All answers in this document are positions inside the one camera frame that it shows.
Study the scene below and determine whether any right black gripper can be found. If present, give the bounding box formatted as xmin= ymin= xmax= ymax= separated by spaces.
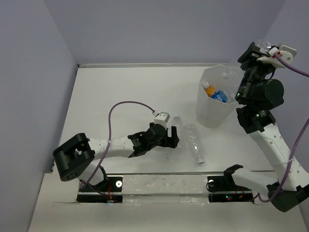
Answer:
xmin=233 ymin=41 xmax=272 ymax=101

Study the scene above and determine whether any clear bottle white cap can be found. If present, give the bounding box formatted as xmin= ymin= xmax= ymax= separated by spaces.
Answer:
xmin=222 ymin=38 xmax=276 ymax=102

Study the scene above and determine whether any blue label bottle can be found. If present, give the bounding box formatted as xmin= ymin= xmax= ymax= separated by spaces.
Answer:
xmin=211 ymin=90 xmax=229 ymax=103

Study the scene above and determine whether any orange juice bottle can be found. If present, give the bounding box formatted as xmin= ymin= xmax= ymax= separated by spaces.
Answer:
xmin=201 ymin=81 xmax=215 ymax=97

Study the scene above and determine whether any clear bottle grey cap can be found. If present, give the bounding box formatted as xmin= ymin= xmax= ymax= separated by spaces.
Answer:
xmin=173 ymin=116 xmax=182 ymax=148

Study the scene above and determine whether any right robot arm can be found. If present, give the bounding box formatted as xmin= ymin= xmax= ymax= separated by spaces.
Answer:
xmin=222 ymin=43 xmax=309 ymax=212

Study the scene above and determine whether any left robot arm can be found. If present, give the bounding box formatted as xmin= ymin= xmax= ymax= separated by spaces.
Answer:
xmin=53 ymin=123 xmax=180 ymax=191

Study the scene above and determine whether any white plastic bin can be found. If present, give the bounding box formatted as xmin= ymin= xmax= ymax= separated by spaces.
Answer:
xmin=196 ymin=64 xmax=243 ymax=128

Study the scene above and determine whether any clear bottle right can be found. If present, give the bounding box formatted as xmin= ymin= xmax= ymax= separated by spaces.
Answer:
xmin=184 ymin=123 xmax=205 ymax=165

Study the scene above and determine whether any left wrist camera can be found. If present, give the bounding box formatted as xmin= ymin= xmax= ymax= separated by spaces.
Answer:
xmin=154 ymin=112 xmax=170 ymax=129

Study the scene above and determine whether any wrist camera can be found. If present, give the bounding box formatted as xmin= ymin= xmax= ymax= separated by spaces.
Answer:
xmin=154 ymin=112 xmax=170 ymax=129
xmin=256 ymin=45 xmax=297 ymax=69

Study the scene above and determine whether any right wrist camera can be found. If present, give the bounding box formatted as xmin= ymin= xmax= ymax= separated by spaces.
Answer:
xmin=256 ymin=45 xmax=297 ymax=69

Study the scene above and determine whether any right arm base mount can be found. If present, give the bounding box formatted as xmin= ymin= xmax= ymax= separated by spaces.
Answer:
xmin=206 ymin=175 xmax=254 ymax=203

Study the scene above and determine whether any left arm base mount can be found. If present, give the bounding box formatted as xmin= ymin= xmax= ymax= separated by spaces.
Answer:
xmin=76 ymin=175 xmax=123 ymax=203

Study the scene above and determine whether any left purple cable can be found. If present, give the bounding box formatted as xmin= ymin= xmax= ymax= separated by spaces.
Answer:
xmin=79 ymin=101 xmax=156 ymax=196

